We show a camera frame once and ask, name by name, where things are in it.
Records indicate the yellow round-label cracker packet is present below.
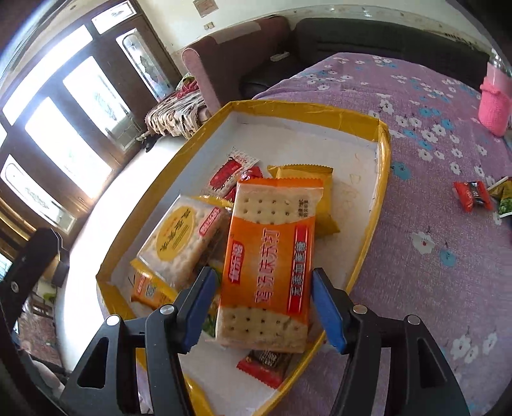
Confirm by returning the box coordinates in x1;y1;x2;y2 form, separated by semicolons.
137;195;233;289

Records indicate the large yellow biscuit packet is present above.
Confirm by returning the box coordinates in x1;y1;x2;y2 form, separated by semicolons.
130;258;180;310

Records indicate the red black candy wrapper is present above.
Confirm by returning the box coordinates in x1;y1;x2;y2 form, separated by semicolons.
224;167;264;203

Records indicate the wooden glazed door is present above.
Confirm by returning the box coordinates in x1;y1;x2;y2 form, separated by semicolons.
0;0;185;257

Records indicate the yellow-edged white tray box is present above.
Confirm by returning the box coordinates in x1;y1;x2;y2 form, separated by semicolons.
96;100;392;416

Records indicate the pink bottle knitted sleeve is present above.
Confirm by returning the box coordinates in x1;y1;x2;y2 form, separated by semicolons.
479;52;512;137

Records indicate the red brown candy packet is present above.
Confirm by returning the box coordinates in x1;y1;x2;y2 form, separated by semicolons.
237;349;297;389

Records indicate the plain yellow snack packet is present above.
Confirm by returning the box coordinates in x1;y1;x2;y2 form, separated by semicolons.
267;165;340;240

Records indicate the patterned chair cloth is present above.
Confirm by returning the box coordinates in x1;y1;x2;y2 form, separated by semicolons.
144;74;211;139

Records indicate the green pea snack packet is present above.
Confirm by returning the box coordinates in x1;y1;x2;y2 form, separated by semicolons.
202;308;219;339

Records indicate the wall notice card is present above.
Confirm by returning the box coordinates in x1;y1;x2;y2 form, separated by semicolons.
193;0;219;17

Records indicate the maroon armchair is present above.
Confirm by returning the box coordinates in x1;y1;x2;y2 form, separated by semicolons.
182;16;294;115

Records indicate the orange cracker packet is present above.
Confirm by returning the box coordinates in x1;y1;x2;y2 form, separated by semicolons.
215;178;324;355

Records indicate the green yellow snack packet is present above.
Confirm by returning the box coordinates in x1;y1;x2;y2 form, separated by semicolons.
487;176;512;219

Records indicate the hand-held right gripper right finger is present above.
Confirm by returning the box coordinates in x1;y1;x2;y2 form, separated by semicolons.
311;267;470;416

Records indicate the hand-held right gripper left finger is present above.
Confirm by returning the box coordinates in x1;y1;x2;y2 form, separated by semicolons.
59;266;219;416

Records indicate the black sofa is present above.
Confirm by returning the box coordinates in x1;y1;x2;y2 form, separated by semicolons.
239;18;491;100

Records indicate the red dark candy packet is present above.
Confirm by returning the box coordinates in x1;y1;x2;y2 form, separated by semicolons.
453;181;494;212

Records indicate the small white red sachet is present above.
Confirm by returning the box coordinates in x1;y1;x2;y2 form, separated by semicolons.
208;147;260;198

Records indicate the purple floral tablecloth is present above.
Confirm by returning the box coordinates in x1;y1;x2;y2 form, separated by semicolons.
252;52;512;416

